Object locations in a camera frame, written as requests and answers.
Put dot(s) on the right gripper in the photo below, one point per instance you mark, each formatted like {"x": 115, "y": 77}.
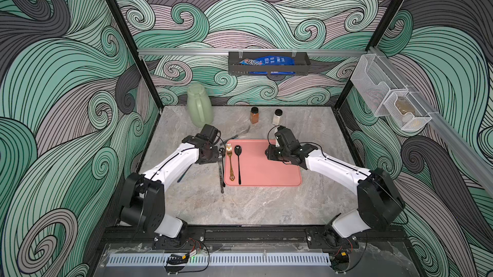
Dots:
{"x": 271, "y": 152}

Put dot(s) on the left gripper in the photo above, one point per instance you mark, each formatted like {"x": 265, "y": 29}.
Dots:
{"x": 215, "y": 157}

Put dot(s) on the patterned silver fork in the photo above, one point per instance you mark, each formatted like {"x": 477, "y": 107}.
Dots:
{"x": 221, "y": 152}

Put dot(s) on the gold fork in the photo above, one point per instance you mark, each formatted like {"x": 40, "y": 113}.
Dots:
{"x": 229, "y": 151}

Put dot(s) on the black spoon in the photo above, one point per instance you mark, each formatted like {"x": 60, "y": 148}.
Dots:
{"x": 238, "y": 151}

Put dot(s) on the pink tray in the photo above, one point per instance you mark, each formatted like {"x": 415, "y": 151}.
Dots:
{"x": 257, "y": 170}

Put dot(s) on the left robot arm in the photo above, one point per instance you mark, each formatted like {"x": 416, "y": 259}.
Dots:
{"x": 142, "y": 198}

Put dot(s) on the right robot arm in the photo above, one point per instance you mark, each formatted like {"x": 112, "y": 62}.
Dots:
{"x": 379, "y": 201}

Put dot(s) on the green pitcher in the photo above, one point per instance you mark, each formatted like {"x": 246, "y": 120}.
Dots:
{"x": 199, "y": 105}

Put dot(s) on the white spice jar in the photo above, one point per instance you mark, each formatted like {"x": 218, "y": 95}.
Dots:
{"x": 277, "y": 117}

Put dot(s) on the orange spice jar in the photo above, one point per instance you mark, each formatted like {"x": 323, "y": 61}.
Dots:
{"x": 254, "y": 115}

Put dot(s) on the blue snack bag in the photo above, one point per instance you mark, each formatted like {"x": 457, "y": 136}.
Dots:
{"x": 274, "y": 65}

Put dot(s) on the black wall basket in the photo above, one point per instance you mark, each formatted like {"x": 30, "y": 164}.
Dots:
{"x": 302, "y": 61}

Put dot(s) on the aluminium back rail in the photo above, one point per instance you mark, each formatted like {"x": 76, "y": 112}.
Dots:
{"x": 224, "y": 52}

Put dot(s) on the aluminium rail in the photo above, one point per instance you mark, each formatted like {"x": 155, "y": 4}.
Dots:
{"x": 224, "y": 52}
{"x": 479, "y": 168}

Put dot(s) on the large clear wall bin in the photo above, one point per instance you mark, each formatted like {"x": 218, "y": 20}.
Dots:
{"x": 374, "y": 80}

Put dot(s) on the white slotted cable duct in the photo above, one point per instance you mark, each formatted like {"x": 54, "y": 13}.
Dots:
{"x": 222, "y": 259}

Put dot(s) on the small clear wall bin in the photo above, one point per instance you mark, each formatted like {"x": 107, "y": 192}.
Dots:
{"x": 406, "y": 115}

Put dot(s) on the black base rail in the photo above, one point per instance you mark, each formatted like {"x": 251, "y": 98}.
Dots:
{"x": 313, "y": 236}

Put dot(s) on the aluminium right rail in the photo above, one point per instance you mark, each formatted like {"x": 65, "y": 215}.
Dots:
{"x": 479, "y": 168}

